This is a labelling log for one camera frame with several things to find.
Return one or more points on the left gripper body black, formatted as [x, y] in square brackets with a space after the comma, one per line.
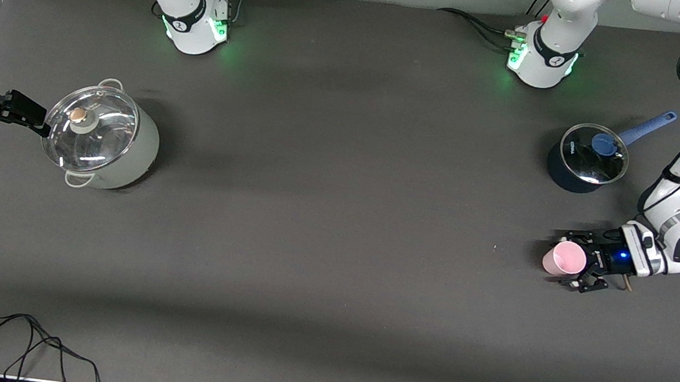
[608, 257]

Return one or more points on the pink plastic cup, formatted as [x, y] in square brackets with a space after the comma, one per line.
[565, 257]

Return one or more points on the dark blue saucepan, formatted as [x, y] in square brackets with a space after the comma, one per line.
[565, 180]

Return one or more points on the glass lid with blue knob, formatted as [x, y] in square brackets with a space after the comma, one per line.
[584, 159]

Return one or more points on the grey cooking pot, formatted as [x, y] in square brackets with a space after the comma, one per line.
[137, 153]

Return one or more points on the dark grey table mat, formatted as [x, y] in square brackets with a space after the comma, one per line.
[333, 248]

